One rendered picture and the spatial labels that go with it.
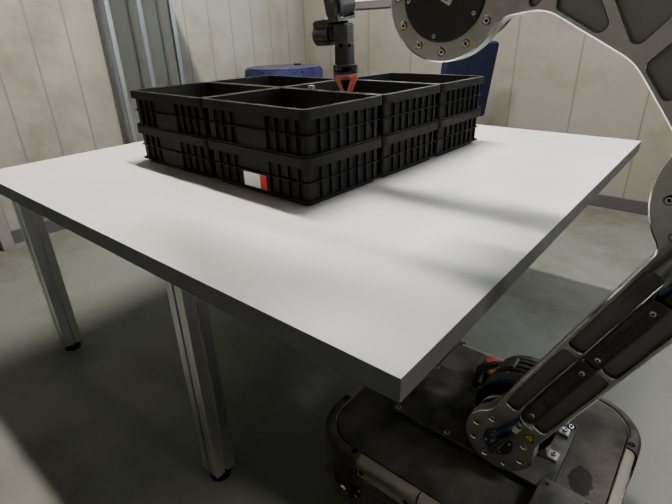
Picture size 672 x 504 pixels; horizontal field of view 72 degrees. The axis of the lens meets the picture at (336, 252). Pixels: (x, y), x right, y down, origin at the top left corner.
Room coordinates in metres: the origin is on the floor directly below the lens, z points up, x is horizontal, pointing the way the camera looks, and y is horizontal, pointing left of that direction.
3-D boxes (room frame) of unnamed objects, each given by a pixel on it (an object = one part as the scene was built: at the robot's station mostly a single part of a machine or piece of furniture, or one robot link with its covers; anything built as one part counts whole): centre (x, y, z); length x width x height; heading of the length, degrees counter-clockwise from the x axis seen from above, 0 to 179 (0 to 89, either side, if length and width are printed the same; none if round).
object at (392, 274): (1.57, 0.02, 0.35); 1.60 x 1.60 x 0.70; 50
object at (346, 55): (1.46, -0.04, 1.01); 0.10 x 0.07 x 0.07; 3
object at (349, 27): (1.46, -0.04, 1.08); 0.07 x 0.06 x 0.07; 50
